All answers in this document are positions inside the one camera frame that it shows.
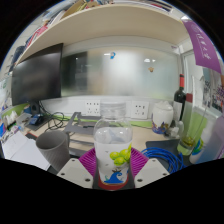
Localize white paper sheets stack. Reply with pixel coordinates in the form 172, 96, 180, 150
1, 131, 51, 171

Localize clear plastic water bottle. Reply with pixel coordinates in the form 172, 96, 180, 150
93, 101, 134, 186

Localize white ceramic jar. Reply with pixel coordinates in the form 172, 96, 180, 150
151, 100, 175, 135

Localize tall green-tinted glass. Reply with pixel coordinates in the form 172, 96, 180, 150
177, 109, 208, 157

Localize coiled blue cable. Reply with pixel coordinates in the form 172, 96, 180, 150
140, 146, 187, 175

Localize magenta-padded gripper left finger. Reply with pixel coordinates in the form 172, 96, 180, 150
57, 147, 98, 190

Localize group photo poster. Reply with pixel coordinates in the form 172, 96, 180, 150
201, 66, 224, 114

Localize grey ribbed cup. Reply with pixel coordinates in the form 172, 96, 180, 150
35, 129, 71, 172

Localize grey metal laptop stand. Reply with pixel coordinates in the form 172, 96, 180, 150
63, 111, 101, 148

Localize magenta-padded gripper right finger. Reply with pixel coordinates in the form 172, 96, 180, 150
129, 147, 171, 189

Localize black tangled cables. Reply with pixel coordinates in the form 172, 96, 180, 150
38, 101, 71, 131

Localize white wall socket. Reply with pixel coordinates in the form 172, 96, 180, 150
130, 101, 150, 120
84, 100, 102, 117

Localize black computer monitor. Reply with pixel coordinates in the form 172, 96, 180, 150
10, 42, 64, 107

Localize dark blue mat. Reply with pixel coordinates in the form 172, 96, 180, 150
145, 138, 193, 168

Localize dark wine bottle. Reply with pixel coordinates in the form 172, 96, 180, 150
172, 73, 188, 128

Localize purple hanging banner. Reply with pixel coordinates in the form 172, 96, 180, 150
181, 18, 223, 74

